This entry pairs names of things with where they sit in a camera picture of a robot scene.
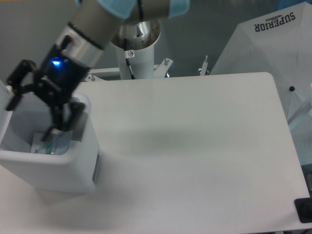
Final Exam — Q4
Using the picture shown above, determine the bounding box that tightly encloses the white superior umbrella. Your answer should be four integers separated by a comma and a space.
211, 2, 312, 118

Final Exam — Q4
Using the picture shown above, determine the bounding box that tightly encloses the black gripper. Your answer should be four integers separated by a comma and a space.
5, 44, 90, 142

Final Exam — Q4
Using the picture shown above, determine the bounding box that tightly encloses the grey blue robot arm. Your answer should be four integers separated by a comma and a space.
5, 0, 190, 141

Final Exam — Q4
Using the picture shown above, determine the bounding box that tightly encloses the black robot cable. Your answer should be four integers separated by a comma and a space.
123, 38, 136, 80

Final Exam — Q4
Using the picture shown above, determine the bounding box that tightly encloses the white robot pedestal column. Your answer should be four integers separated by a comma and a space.
111, 20, 161, 79

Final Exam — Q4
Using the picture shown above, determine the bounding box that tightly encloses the crushed clear plastic bottle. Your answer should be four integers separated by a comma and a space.
35, 130, 73, 156

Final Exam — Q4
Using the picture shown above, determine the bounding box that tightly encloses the white metal base frame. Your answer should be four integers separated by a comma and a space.
83, 55, 211, 82

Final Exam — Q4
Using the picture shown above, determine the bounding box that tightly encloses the white open trash can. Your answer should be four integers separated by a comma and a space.
0, 83, 100, 193

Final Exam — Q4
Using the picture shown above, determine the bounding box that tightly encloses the clear plastic bag green strip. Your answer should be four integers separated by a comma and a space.
30, 133, 55, 155

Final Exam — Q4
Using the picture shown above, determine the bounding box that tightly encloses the black device at edge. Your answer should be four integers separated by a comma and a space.
294, 197, 312, 223

